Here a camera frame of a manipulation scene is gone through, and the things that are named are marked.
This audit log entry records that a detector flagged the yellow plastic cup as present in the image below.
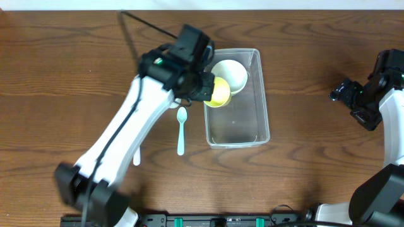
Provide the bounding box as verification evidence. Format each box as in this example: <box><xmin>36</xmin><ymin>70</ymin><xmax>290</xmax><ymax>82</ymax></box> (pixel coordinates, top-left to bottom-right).
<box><xmin>204</xmin><ymin>77</ymin><xmax>232</xmax><ymax>108</ymax></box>

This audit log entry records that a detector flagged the white plastic bowl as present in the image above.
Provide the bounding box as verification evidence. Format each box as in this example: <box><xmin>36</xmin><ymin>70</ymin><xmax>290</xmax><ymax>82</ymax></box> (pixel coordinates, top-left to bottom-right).
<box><xmin>211</xmin><ymin>60</ymin><xmax>248</xmax><ymax>96</ymax></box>

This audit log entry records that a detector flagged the white plastic cup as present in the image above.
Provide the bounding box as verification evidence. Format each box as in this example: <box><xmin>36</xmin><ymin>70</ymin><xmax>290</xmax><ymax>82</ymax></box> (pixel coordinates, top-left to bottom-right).
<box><xmin>169</xmin><ymin>98</ymin><xmax>182</xmax><ymax>109</ymax></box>

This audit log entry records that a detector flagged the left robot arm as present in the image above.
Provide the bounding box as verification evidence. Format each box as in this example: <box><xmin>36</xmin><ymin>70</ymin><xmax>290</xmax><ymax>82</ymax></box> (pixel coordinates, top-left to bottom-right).
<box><xmin>54</xmin><ymin>46</ymin><xmax>217</xmax><ymax>226</ymax></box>

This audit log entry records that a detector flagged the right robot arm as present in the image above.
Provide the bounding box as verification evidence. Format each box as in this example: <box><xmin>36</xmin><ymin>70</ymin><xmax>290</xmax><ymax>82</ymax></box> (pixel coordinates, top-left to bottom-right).
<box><xmin>306</xmin><ymin>49</ymin><xmax>403</xmax><ymax>226</ymax></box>

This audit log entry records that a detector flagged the clear plastic container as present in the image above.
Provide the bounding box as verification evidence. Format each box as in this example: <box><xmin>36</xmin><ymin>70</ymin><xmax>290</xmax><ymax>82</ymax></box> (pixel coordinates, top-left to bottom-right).
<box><xmin>204</xmin><ymin>48</ymin><xmax>270</xmax><ymax>149</ymax></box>

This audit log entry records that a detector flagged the light teal plastic spoon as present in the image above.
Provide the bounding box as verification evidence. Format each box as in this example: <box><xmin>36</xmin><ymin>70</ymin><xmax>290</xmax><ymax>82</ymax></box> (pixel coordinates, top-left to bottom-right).
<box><xmin>177</xmin><ymin>107</ymin><xmax>187</xmax><ymax>156</ymax></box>

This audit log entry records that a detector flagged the white plastic fork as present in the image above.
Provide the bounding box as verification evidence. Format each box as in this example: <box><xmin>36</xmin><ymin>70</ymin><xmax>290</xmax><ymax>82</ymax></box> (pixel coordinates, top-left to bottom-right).
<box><xmin>133</xmin><ymin>147</ymin><xmax>141</xmax><ymax>166</ymax></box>

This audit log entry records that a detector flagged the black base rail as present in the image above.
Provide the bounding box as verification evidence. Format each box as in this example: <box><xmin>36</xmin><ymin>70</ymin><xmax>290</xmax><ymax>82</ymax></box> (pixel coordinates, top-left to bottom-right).
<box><xmin>59</xmin><ymin>205</ymin><xmax>316</xmax><ymax>227</ymax></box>

